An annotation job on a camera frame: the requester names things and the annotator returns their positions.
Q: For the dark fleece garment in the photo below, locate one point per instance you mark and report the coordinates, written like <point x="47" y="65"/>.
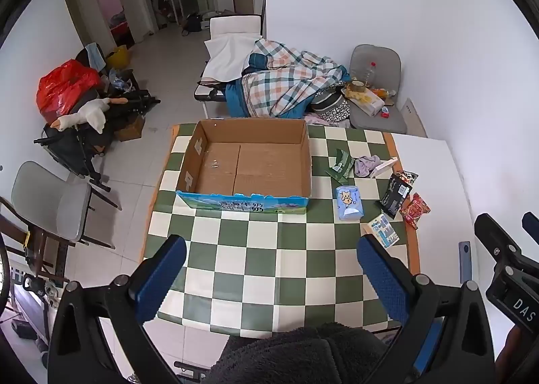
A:
<point x="303" y="354"/>

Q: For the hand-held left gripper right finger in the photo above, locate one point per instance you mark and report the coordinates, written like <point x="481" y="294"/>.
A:
<point x="383" y="278"/>

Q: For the small brown cardboard box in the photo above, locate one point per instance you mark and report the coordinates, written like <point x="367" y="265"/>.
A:
<point x="129" y="129"/>

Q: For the plaid blanket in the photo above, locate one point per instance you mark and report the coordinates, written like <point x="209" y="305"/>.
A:
<point x="282" y="80"/>

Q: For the black white patterned bag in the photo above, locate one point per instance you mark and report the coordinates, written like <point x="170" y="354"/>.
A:
<point x="332" y="110"/>

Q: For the blue tissue packet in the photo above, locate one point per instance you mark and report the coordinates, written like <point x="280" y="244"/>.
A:
<point x="349" y="202"/>

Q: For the red snack packet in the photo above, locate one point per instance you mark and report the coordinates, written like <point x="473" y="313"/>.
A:
<point x="414" y="210"/>

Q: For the grey padded chair with clutter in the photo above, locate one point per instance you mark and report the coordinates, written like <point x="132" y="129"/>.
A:
<point x="379" y="59"/>

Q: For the cartoon print snack packet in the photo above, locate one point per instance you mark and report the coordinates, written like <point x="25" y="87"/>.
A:
<point x="409" y="176"/>

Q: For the blue white flat packet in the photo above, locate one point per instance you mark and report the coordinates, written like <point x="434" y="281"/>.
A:
<point x="384" y="231"/>

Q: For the empty grey padded chair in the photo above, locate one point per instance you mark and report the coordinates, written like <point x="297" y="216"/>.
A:
<point x="50" y="202"/>

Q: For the dark wooden rack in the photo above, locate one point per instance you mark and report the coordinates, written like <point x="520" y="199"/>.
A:
<point x="40" y="249"/>

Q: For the yellow packet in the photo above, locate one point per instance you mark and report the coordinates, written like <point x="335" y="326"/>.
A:
<point x="365" y="103"/>

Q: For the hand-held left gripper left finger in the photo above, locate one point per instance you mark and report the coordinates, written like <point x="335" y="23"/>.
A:
<point x="162" y="278"/>

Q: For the green snack packet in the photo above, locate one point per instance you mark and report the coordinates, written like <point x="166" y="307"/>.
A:
<point x="342" y="165"/>

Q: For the clear plastic bottle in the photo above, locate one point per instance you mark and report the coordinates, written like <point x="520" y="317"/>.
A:
<point x="370" y="74"/>

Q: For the light blue towel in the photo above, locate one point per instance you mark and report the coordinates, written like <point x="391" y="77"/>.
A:
<point x="96" y="56"/>

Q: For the brown tape roll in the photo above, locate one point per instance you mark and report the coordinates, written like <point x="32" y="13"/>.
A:
<point x="357" y="87"/>

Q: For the open cardboard box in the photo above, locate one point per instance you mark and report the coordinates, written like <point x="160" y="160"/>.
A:
<point x="252" y="165"/>

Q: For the purple cloth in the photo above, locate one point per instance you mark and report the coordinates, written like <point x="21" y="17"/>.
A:
<point x="365" y="165"/>

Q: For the grey blue phone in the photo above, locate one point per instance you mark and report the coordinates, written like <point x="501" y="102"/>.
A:
<point x="465" y="261"/>

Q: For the green white checkered tablecloth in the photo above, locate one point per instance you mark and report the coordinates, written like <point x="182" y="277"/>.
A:
<point x="261" y="249"/>

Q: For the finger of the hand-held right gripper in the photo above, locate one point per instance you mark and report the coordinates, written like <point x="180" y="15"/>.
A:
<point x="497" y="238"/>
<point x="533" y="223"/>

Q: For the white power strip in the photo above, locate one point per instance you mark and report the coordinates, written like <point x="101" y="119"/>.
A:
<point x="414" y="116"/>

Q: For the red plastic bag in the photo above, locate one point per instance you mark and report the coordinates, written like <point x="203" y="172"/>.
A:
<point x="63" y="87"/>

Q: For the white goose plush toy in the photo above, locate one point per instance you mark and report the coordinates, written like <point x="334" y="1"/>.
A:
<point x="90" y="114"/>

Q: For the black snack packet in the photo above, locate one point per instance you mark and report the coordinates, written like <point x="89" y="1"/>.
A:
<point x="395" y="196"/>

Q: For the small red white box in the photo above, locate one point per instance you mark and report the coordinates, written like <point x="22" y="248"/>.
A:
<point x="385" y="112"/>

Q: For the folding bed frame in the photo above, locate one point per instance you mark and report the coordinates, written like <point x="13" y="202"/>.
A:
<point x="208" y="93"/>

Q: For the yellow bag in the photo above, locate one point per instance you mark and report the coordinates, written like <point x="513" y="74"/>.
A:
<point x="118" y="57"/>

